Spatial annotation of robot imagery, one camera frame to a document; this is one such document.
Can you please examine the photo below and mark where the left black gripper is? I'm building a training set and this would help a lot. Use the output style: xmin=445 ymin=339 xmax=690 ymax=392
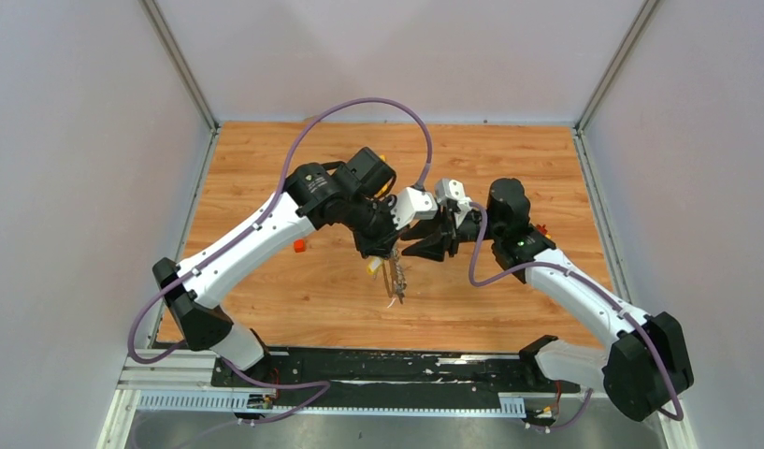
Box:
xmin=343 ymin=195 xmax=412 ymax=262

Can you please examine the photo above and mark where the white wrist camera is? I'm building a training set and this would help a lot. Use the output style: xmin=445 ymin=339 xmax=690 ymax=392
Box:
xmin=391 ymin=187 xmax=439 ymax=230
xmin=435 ymin=178 xmax=471 ymax=228

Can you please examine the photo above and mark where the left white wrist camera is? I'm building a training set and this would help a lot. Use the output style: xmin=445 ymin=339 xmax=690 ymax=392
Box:
xmin=391 ymin=187 xmax=439 ymax=230

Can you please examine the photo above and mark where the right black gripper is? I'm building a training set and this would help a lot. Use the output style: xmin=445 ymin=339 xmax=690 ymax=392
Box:
xmin=400 ymin=206 xmax=503 ymax=261

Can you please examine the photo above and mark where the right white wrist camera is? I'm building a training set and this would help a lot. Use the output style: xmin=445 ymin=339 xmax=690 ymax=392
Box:
xmin=435 ymin=178 xmax=471 ymax=228

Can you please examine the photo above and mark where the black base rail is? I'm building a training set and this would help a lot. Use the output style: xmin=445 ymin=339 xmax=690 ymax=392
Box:
xmin=247 ymin=347 xmax=581 ymax=410

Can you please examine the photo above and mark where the yellow triangular plastic piece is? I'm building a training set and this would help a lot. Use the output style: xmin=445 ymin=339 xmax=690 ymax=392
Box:
xmin=375 ymin=155 xmax=397 ymax=198

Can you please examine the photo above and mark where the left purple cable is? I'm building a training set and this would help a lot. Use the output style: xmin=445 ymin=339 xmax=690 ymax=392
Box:
xmin=127 ymin=96 xmax=435 ymax=427

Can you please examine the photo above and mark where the grey slotted cable duct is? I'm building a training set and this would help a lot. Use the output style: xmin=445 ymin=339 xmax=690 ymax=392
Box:
xmin=137 ymin=391 xmax=527 ymax=417

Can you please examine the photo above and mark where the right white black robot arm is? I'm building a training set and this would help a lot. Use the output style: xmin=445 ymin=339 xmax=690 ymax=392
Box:
xmin=392 ymin=178 xmax=694 ymax=422

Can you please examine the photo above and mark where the green red toy brick vehicle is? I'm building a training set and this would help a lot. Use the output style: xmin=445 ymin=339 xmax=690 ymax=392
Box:
xmin=535 ymin=224 xmax=552 ymax=239

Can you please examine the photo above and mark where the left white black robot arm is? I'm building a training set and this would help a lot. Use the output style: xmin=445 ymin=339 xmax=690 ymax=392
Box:
xmin=152 ymin=147 xmax=398 ymax=386

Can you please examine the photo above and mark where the yellow key tag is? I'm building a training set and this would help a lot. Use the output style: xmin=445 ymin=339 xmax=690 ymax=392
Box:
xmin=366 ymin=256 xmax=384 ymax=277

